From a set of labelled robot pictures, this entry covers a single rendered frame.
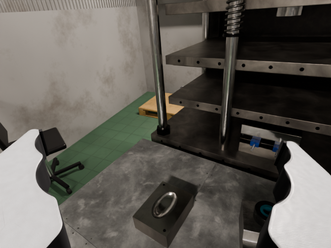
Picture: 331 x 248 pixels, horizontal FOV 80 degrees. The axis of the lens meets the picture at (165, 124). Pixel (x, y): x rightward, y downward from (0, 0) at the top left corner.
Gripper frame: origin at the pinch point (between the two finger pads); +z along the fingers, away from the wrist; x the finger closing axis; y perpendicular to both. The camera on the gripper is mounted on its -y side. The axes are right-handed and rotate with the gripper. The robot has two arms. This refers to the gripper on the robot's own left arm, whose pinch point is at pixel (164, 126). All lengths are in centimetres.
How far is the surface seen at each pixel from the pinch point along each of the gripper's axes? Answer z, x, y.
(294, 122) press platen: 69, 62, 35
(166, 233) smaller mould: 29, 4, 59
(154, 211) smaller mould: 39, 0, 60
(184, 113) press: 132, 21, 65
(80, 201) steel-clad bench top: 50, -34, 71
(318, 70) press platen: 67, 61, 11
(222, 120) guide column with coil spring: 83, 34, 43
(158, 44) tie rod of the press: 103, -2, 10
